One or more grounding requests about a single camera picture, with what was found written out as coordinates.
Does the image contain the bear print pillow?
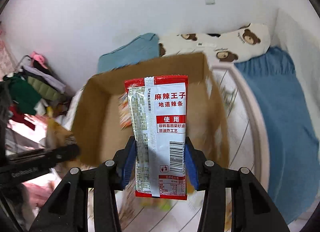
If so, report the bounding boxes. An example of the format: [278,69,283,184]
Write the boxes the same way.
[158,23,272,63]

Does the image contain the pink cloth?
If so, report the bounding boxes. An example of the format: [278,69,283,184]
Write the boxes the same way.
[21,181,62,209]

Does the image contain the blue bedsheet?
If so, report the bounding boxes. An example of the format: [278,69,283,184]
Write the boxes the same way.
[234,46,320,225]

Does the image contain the brown cardboard box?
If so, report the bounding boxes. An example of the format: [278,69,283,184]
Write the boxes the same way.
[71,52,230,170]

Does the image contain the pile of clothes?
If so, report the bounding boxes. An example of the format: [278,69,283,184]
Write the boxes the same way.
[0,51,73,125]

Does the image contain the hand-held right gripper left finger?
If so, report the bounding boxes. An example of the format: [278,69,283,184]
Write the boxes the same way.
[30,136,137,232]

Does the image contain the orange cartoon snack packet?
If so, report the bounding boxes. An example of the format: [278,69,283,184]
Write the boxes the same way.
[117,92,133,131]

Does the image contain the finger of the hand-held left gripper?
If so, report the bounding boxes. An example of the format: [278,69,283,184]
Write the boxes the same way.
[37,144,81,166]

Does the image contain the red and white snack packet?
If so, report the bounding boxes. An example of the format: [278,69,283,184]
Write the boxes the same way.
[124,74,189,200]

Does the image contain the teal pillow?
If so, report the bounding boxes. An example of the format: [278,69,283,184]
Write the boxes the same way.
[97,33,160,74]

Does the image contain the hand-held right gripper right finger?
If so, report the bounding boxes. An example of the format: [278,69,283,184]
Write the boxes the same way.
[185,137,290,232]

